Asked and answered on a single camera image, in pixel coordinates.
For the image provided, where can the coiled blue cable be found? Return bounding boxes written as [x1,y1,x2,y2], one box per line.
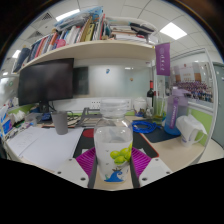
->
[131,119,163,134]

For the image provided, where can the green drinking glass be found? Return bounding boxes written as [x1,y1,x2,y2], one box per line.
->
[153,97,166,121]

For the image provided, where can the white lidded jar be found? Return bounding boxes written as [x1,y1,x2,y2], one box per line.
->
[133,97,148,114]

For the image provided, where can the black computer monitor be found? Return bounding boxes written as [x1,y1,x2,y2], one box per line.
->
[17,57,75,114]

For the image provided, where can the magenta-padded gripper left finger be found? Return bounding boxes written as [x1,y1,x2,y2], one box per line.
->
[54,147,100,190]

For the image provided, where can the grey ribbed cup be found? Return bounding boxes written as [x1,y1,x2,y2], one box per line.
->
[50,111,69,136]

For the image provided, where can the dark blue mouse pad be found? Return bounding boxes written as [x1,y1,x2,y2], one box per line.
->
[143,125,183,144]

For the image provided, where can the blank white paper sheet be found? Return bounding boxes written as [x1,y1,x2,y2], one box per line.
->
[19,126,84,173]

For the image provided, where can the ceiling lights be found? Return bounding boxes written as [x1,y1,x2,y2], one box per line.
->
[11,8,188,59]

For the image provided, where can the large purple water jug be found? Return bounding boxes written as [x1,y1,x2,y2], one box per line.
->
[163,87,190,136]

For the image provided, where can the grey metal laptop stand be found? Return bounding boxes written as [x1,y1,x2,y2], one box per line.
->
[75,107,102,128]

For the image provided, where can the flat round red coaster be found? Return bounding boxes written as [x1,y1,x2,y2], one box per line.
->
[82,128,96,139]

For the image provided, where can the clear plastic drink bottle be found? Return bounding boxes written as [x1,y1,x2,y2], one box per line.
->
[93,98,134,184]

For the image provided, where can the grey door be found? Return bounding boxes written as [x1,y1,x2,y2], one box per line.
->
[211,63,224,148]

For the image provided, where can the printed white paper sheet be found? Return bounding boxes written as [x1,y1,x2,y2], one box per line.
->
[6,126,46,158]

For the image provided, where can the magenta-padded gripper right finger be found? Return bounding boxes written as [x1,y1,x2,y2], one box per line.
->
[128,147,173,190]

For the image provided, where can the purple hanging banner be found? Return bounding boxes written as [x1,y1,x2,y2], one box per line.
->
[154,42,172,77]

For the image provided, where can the small blue box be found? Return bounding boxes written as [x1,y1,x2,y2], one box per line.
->
[39,112,53,122]

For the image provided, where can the clear plastic box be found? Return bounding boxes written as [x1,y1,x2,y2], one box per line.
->
[24,112,43,126]

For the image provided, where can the dark wine bottle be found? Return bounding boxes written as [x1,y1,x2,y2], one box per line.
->
[146,80,156,108]

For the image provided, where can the white mug with tissue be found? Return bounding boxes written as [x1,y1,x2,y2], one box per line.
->
[175,114,208,148]

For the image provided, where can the group photo poster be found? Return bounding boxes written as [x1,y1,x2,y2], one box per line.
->
[171,64,214,103]

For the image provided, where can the black red-edged desk mat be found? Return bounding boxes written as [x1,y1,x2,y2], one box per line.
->
[72,125,160,159]

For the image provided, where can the white wall socket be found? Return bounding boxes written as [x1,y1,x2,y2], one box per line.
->
[90,99,102,110]

